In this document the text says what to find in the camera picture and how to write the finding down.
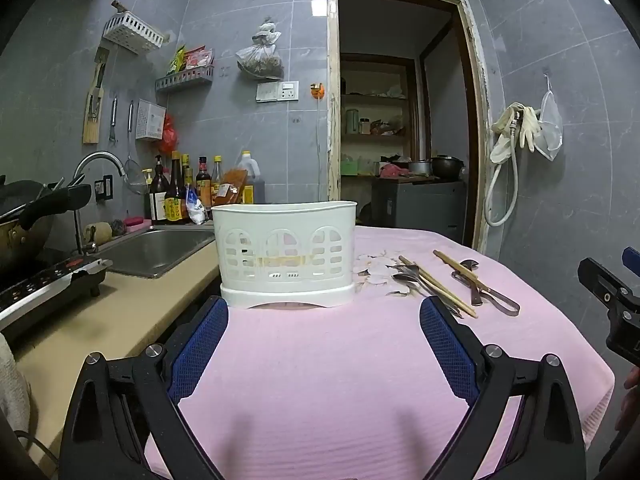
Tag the large oil jug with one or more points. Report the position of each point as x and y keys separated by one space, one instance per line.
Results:
x=254 y=191

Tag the steel kitchen sink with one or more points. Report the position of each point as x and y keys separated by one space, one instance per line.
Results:
x=153 y=252

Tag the black cooking pot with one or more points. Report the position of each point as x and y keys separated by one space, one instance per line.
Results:
x=447 y=168

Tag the dark grey cabinet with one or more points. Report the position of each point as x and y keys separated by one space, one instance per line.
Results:
x=420 y=205

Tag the white plastic utensil holder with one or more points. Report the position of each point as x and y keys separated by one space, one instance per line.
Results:
x=286 y=253

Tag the white wall switch panel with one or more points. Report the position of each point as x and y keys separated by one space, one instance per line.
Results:
x=277 y=91

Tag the white wall box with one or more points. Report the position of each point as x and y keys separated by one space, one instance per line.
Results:
x=149 y=121

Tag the orange wall hook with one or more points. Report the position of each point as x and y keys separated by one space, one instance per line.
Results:
x=317 y=90

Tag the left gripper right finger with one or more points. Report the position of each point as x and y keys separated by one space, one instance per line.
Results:
x=545 y=440

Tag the chrome faucet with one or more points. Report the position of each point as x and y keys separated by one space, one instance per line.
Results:
x=78 y=179

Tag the grey wall spice shelf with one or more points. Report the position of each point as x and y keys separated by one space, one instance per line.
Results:
x=185 y=79

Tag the wooden knife holder board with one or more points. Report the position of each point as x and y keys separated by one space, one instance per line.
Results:
x=93 y=107

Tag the clear hanging plastic bag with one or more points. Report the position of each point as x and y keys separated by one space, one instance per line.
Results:
x=549 y=139

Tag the red plastic bag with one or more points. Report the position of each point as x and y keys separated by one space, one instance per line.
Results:
x=169 y=141

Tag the dark soy sauce bottle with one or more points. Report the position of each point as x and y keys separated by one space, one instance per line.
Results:
x=175 y=197

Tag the wooden chopstick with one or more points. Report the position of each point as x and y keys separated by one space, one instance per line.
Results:
x=437 y=285
x=461 y=269

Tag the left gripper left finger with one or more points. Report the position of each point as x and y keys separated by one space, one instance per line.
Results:
x=118 y=406

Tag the mesh strainer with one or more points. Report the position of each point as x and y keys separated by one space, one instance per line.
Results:
x=134 y=176

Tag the metal spoon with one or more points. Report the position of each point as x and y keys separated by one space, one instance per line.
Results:
x=425 y=290

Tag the pink floral tablecloth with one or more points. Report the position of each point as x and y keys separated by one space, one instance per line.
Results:
x=355 y=392

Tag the metal fork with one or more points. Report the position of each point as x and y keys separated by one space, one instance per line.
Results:
x=482 y=293

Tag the white wall basket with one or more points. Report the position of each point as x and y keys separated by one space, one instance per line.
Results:
x=130 y=32

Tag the person right hand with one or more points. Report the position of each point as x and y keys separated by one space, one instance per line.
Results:
x=629 y=410

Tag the white rubber gloves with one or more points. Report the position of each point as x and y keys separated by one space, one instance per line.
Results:
x=517 y=127

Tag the black wok pan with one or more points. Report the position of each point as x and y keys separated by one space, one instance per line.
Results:
x=26 y=201

